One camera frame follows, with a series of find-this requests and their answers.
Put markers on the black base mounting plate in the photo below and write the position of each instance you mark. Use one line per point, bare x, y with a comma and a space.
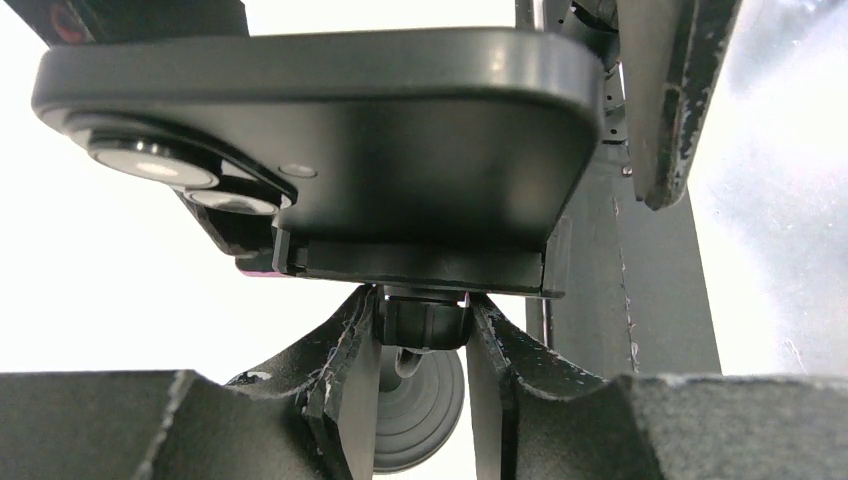
636, 299

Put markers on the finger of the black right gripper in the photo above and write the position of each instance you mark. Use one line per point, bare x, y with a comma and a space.
79, 22
672, 54

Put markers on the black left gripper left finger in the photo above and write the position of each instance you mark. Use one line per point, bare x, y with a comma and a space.
307, 413

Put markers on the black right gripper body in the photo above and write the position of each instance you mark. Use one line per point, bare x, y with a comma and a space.
591, 24

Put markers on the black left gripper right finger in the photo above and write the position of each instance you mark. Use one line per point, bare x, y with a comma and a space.
536, 415

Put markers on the black phone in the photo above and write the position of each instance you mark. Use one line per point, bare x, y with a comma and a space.
461, 137

